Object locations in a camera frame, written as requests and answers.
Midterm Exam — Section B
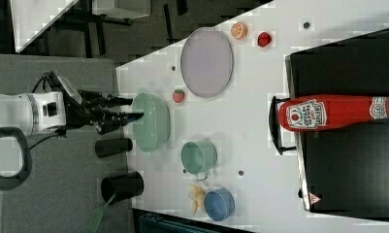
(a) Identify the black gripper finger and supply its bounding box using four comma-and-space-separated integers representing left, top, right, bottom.
101, 94, 133, 106
98, 113, 144, 134

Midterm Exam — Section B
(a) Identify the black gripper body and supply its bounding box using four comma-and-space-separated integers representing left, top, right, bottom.
63, 90, 109, 134

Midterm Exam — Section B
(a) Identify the red Heinz ketchup bottle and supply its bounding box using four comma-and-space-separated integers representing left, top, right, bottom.
277, 94, 389, 132

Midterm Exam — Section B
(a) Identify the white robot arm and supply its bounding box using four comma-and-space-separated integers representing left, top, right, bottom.
0, 91, 143, 191

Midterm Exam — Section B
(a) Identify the small black cylinder cup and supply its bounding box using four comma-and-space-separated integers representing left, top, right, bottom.
94, 138, 133, 158

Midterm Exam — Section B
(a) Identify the green oval colander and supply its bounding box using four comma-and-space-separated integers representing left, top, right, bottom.
132, 93, 170, 152

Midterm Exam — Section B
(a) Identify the large black cylinder cup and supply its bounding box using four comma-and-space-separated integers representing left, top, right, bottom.
101, 172, 145, 205

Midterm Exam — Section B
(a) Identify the red tomato toy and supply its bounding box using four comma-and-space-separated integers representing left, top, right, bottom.
173, 89, 185, 103

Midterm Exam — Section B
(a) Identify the green metal mug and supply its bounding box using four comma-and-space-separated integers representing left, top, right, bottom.
180, 140, 217, 182

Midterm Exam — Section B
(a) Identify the dark blue crate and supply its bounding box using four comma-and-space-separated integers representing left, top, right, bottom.
133, 208, 252, 233

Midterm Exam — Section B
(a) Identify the grey round plate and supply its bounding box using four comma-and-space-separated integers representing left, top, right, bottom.
180, 27, 234, 98

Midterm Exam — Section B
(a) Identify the peeled banana toy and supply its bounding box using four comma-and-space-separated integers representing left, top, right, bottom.
189, 184, 206, 216

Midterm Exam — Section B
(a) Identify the blue bowl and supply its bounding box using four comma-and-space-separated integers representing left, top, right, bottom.
204, 187, 235, 221

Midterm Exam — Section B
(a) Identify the orange slice toy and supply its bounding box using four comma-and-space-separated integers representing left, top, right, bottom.
231, 22, 247, 40

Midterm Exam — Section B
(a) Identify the red strawberry toy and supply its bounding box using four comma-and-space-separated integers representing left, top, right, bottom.
257, 32, 273, 48

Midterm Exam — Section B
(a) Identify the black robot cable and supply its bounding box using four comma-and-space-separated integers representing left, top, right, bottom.
28, 71, 69, 150

